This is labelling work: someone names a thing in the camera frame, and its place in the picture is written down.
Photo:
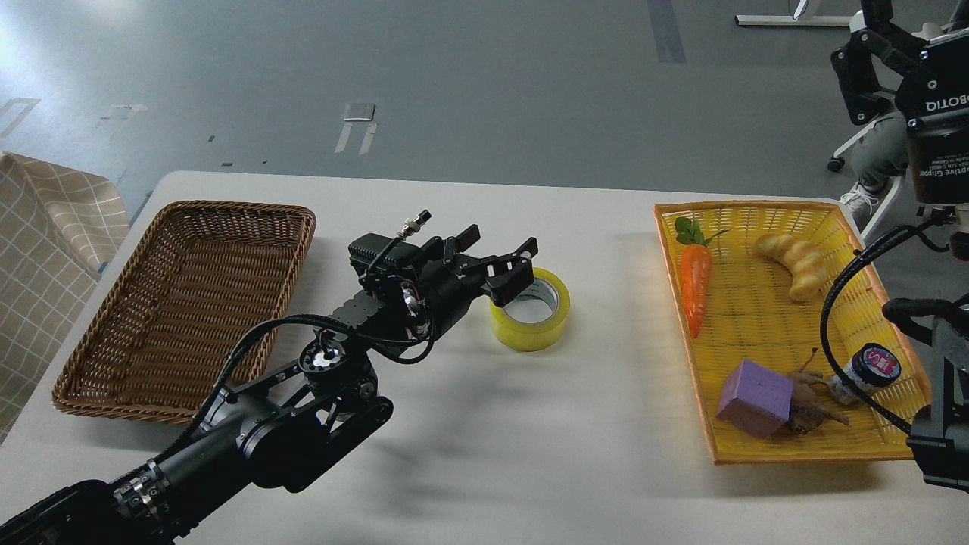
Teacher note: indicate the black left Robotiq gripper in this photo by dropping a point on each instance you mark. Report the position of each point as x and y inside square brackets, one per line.
[447, 279]

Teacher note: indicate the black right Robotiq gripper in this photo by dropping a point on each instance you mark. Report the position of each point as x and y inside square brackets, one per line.
[933, 96]

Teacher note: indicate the yellow tape roll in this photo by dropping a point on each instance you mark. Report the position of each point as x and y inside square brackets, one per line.
[536, 319]

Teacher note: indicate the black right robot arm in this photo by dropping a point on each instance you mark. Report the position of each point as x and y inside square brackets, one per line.
[937, 433]

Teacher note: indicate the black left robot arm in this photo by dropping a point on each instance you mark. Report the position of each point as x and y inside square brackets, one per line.
[296, 394]

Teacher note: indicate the person in grey clothes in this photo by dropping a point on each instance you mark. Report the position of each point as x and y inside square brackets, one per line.
[878, 163]

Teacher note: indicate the white metal stand base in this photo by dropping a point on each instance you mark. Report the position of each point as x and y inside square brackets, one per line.
[800, 14]

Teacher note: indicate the toy bread twist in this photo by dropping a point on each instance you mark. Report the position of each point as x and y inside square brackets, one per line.
[802, 259]

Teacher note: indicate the grey floor plate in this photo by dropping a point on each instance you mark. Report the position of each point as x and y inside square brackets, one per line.
[359, 112]

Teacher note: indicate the yellow plastic basket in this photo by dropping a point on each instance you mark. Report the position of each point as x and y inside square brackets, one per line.
[749, 315]

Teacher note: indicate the orange toy carrot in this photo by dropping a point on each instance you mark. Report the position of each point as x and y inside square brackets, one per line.
[695, 270]

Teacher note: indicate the small jar dark lid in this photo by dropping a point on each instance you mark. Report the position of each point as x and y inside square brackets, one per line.
[872, 368]

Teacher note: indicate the brown wicker basket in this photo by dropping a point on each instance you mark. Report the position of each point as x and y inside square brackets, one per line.
[203, 273]

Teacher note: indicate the brown toy snail figure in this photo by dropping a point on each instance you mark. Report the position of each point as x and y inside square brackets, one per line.
[806, 411]

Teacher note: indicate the purple foam block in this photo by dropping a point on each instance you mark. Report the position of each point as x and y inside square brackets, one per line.
[755, 399]

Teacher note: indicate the beige checkered cloth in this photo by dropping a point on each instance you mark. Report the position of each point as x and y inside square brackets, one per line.
[59, 228]

